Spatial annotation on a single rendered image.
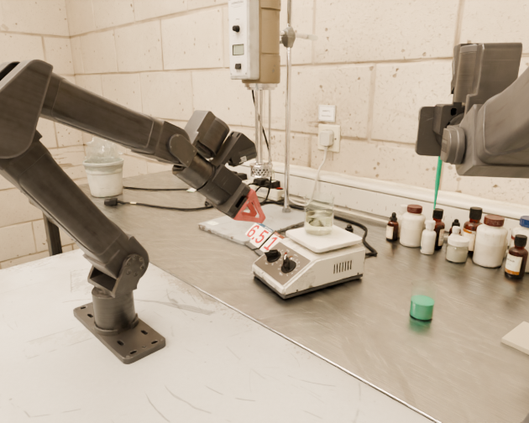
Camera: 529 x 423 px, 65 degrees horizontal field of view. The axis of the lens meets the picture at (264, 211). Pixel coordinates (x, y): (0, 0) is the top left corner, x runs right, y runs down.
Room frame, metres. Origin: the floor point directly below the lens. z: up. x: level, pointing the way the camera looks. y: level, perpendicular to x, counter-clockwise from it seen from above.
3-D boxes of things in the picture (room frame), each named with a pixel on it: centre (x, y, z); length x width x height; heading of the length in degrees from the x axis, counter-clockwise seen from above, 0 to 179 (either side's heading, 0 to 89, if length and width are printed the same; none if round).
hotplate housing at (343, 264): (0.80, -0.10, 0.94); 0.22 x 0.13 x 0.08; 119
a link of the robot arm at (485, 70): (0.44, -0.23, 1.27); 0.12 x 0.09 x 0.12; 168
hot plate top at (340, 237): (0.81, -0.12, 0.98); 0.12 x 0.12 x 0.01; 29
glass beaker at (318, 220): (0.82, -0.11, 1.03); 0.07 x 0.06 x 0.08; 118
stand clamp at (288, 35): (1.26, -0.03, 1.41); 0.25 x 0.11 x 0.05; 135
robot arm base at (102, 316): (0.60, 0.24, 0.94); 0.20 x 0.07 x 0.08; 45
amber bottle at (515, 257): (0.80, -0.53, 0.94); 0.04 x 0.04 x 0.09
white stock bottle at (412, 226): (0.98, -0.37, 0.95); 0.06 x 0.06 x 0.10
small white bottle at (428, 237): (0.92, -0.39, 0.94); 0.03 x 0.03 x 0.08
